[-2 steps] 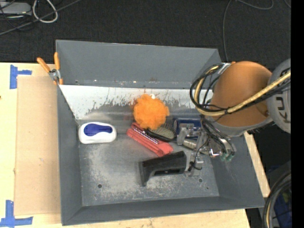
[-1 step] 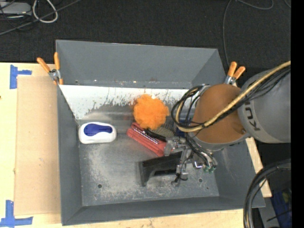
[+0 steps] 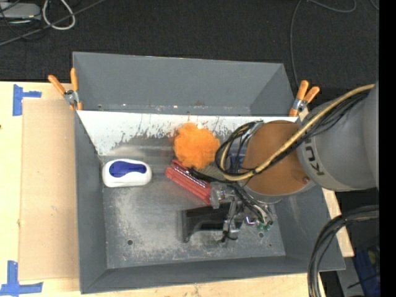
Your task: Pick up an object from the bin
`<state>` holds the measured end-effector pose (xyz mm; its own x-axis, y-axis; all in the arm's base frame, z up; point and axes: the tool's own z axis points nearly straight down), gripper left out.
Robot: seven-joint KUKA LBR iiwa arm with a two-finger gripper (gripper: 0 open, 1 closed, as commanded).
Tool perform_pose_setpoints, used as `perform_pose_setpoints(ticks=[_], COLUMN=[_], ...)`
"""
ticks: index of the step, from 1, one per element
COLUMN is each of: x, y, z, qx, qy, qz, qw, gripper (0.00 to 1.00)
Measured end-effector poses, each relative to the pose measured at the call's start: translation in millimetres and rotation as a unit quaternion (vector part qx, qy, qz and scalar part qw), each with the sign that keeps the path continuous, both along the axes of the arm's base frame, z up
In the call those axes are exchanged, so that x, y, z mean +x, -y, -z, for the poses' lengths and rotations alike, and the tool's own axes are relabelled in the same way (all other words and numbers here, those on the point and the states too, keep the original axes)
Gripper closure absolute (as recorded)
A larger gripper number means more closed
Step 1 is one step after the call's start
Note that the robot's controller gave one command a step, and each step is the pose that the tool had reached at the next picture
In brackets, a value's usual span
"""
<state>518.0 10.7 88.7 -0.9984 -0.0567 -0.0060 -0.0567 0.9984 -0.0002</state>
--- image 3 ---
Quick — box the white and blue plastic case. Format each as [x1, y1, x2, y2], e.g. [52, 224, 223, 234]
[101, 158, 153, 189]

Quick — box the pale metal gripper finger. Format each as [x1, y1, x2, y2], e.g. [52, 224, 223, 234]
[210, 181, 231, 209]
[220, 223, 241, 244]

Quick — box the brown cardboard board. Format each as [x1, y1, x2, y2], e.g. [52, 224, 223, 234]
[17, 98, 82, 282]

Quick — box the orange mesh bath sponge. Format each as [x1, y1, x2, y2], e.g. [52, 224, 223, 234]
[172, 122, 222, 171]

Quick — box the red-brown flat block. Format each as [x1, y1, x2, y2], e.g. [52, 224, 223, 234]
[164, 159, 218, 206]

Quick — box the black angular plastic thing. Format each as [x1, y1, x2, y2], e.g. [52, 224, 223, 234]
[176, 206, 231, 244]

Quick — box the grey speckled pad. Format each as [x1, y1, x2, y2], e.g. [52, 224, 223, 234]
[189, 161, 230, 183]

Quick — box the grey metal bin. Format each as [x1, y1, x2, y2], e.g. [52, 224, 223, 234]
[72, 51, 347, 294]

